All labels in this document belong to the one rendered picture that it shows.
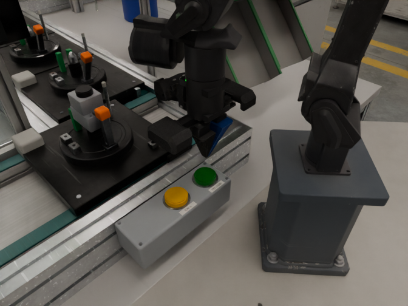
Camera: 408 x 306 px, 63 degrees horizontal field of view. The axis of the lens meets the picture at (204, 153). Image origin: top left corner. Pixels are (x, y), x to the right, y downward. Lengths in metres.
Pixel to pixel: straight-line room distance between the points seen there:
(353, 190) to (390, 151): 0.46
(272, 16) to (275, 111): 0.25
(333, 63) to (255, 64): 0.45
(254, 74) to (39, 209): 0.55
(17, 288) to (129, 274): 0.18
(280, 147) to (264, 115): 0.43
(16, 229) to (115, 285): 0.20
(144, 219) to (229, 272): 0.18
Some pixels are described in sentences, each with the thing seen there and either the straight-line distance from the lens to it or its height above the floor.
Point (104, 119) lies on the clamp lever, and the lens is 0.60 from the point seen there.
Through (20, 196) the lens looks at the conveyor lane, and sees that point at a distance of 0.73.
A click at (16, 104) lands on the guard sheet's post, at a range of 0.75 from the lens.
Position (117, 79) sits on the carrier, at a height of 0.97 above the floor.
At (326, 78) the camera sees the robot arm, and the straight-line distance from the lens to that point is 0.42.
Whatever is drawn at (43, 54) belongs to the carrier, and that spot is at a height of 0.99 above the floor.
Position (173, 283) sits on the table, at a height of 0.86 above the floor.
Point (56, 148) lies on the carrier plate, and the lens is 0.72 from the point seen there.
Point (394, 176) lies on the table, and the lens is 0.87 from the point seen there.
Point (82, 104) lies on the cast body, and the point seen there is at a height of 1.08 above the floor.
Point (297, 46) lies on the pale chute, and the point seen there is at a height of 1.02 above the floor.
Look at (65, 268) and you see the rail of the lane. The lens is 0.57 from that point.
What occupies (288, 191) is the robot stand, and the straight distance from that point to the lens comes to 0.46.
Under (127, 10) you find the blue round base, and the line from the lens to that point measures 1.62.
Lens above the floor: 1.39
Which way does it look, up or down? 41 degrees down
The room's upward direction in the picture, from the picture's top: straight up
